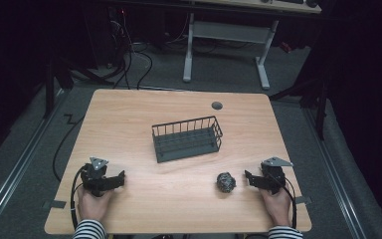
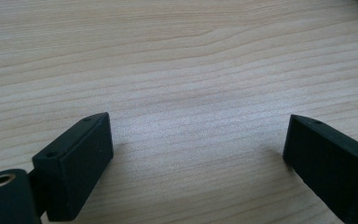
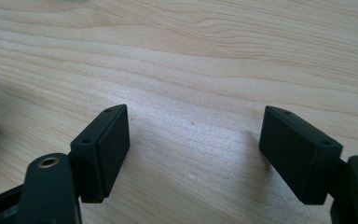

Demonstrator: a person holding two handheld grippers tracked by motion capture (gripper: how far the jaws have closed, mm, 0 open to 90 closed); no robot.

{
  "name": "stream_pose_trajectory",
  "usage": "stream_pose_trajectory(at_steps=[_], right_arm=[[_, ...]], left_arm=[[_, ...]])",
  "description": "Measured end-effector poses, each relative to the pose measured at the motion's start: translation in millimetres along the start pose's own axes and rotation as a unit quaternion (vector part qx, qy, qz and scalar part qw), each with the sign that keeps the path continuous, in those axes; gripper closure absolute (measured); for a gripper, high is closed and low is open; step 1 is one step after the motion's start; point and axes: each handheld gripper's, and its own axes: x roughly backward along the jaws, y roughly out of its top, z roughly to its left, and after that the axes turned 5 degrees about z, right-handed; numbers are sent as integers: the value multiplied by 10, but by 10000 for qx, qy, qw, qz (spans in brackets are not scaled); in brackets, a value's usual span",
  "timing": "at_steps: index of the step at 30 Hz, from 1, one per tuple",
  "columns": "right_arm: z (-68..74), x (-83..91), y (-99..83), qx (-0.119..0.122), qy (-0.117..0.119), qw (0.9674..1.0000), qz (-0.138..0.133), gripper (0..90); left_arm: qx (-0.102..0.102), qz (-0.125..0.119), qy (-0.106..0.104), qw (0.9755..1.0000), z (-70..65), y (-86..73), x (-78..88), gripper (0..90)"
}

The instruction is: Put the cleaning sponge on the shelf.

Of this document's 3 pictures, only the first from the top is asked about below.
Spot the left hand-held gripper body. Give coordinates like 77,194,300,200
80,156,111,197

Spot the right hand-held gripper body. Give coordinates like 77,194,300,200
260,156,294,196

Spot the steel wool scrubber ball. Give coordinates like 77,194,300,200
216,171,238,194

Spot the black wire basket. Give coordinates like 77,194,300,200
151,115,224,164

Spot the person's right hand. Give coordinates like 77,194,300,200
260,186,293,228

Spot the person's left hand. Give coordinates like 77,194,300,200
77,186,114,223

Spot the grey tape strip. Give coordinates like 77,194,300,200
42,199,68,210
294,195,313,205

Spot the dark metal stand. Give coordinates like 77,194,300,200
42,54,75,120
269,74,330,141

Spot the white-framed desk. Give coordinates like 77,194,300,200
181,0,323,91

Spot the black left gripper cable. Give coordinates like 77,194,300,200
69,164,88,231

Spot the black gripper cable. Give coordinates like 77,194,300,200
69,164,88,231
269,170,298,230

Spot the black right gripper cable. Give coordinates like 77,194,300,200
269,170,298,230

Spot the black floor cable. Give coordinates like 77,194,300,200
52,114,86,182

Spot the metal floor rail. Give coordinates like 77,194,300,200
0,89,68,239
301,105,368,239

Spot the bundle of black cables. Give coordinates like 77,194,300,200
108,8,154,91

